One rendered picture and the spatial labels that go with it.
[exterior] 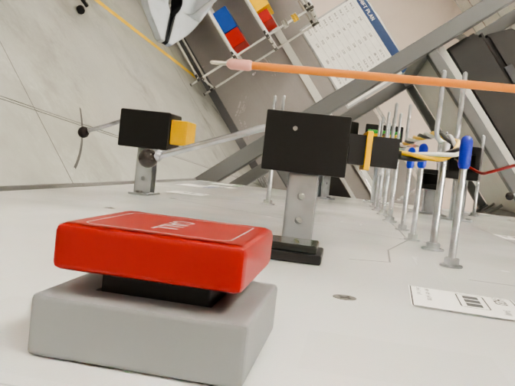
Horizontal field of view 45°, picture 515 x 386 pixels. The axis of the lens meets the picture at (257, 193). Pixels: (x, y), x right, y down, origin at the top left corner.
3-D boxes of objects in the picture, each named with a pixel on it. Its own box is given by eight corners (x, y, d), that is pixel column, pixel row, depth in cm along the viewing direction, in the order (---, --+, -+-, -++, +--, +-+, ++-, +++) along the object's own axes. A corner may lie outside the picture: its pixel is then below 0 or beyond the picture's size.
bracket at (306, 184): (282, 238, 45) (290, 171, 45) (315, 243, 45) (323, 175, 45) (275, 246, 41) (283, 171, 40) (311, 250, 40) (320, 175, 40)
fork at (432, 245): (421, 250, 48) (444, 67, 47) (418, 246, 50) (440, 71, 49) (447, 253, 48) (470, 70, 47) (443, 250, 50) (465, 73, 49)
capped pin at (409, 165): (410, 230, 64) (420, 148, 64) (408, 231, 63) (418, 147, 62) (395, 228, 65) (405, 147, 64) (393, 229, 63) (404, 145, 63)
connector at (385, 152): (326, 161, 44) (329, 133, 44) (394, 169, 43) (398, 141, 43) (326, 161, 41) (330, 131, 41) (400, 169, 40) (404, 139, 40)
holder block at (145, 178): (81, 184, 78) (89, 106, 77) (174, 196, 76) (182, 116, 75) (63, 185, 73) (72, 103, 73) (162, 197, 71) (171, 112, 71)
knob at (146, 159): (141, 167, 45) (142, 148, 45) (159, 168, 45) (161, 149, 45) (134, 166, 44) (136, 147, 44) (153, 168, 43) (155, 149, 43)
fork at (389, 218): (382, 220, 73) (396, 101, 72) (380, 220, 75) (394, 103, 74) (398, 223, 73) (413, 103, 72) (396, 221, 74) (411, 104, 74)
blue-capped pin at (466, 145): (437, 263, 41) (454, 135, 41) (460, 266, 41) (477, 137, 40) (441, 266, 40) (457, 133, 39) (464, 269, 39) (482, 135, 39)
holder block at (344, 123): (268, 168, 45) (273, 114, 45) (345, 177, 44) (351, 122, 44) (260, 168, 41) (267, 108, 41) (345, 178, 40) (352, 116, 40)
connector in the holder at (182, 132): (178, 145, 75) (181, 122, 75) (194, 147, 75) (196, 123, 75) (168, 144, 71) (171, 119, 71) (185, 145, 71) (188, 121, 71)
